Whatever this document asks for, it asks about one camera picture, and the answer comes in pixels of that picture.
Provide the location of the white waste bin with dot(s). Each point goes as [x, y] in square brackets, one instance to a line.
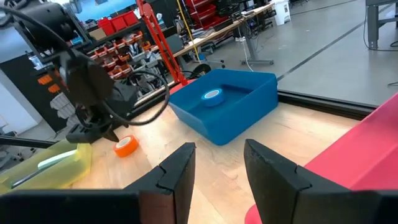
[282, 12]

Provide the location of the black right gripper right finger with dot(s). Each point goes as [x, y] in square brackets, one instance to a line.
[280, 193]

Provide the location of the grey metal table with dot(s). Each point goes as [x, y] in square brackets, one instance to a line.
[373, 21]

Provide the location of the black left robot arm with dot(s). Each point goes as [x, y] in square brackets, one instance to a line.
[87, 81]

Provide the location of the parts shelving with small bins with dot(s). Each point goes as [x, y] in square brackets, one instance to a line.
[124, 53]

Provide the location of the red tool cabinet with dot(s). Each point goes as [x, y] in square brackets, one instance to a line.
[202, 14]

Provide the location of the wooden workbench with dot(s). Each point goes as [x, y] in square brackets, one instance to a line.
[217, 31]

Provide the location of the pink plastic bin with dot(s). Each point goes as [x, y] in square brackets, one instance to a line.
[357, 155]

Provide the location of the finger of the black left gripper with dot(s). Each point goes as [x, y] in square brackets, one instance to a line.
[110, 133]

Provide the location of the blue plastic bin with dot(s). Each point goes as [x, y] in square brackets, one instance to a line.
[236, 121]

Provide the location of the yellow plastic bin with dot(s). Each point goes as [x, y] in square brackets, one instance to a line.
[62, 177]

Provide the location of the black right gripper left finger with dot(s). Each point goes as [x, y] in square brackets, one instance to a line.
[168, 193]

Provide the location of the black aluminium table edge rail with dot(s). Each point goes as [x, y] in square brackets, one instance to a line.
[326, 104]

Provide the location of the red stand with round base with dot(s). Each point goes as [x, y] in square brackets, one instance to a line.
[161, 43]

